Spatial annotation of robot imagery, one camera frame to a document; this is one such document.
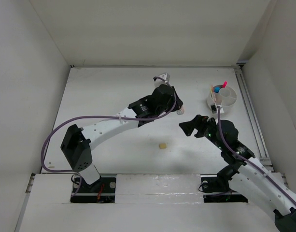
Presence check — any white round compartment container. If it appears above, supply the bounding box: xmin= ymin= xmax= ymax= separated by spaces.
xmin=207 ymin=86 xmax=237 ymax=113

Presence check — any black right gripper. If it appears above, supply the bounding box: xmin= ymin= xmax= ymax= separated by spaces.
xmin=179 ymin=114 xmax=226 ymax=151

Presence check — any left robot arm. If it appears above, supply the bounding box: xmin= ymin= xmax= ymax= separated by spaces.
xmin=60 ymin=84 xmax=183 ymax=192

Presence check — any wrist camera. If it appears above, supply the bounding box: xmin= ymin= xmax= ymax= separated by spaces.
xmin=210 ymin=104 xmax=225 ymax=114
xmin=153 ymin=72 xmax=170 ymax=88

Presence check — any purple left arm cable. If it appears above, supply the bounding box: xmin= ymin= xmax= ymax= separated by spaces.
xmin=41 ymin=76 xmax=177 ymax=201

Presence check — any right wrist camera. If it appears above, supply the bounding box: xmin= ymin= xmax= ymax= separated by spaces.
xmin=210 ymin=104 xmax=225 ymax=114

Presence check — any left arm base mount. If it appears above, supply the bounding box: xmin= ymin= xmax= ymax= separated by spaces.
xmin=70 ymin=174 xmax=116 ymax=203

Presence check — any small tan eraser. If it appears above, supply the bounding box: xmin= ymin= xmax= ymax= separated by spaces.
xmin=159 ymin=143 xmax=167 ymax=149

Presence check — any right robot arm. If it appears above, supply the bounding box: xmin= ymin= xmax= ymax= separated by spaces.
xmin=179 ymin=115 xmax=296 ymax=232

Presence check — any blue black thick highlighter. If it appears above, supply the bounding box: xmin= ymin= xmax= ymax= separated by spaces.
xmin=214 ymin=85 xmax=223 ymax=93

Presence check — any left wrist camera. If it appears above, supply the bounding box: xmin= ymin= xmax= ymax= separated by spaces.
xmin=153 ymin=72 xmax=170 ymax=88

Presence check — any pink eraser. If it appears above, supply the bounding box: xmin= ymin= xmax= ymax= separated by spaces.
xmin=176 ymin=107 xmax=184 ymax=115

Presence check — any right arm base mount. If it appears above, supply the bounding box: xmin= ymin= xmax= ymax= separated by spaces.
xmin=198 ymin=166 xmax=248 ymax=203

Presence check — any thin pink highlighter pen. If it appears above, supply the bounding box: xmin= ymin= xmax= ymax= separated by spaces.
xmin=210 ymin=85 xmax=216 ymax=102

